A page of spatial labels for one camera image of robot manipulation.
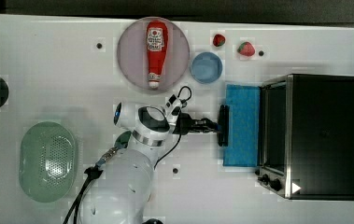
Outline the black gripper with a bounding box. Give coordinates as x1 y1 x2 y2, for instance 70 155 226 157
173 113 221 135

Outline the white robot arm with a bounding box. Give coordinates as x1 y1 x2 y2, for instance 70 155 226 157
73 95 229 224

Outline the blue bowl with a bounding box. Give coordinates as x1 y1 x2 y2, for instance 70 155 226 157
191 52 223 84

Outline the large strawberry toy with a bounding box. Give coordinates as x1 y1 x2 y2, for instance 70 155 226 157
237 42 255 57

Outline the small red strawberry toy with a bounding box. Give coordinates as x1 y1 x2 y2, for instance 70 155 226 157
213 34 226 47

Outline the green mug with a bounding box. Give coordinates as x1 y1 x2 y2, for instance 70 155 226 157
114 131 132 149

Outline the red ketchup bottle toy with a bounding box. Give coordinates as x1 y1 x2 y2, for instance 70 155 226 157
146 20 168 89

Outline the grey round plate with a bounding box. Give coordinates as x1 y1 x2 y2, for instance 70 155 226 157
117 17 190 92

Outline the green oval colander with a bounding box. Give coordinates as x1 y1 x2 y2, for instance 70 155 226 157
19 121 78 203

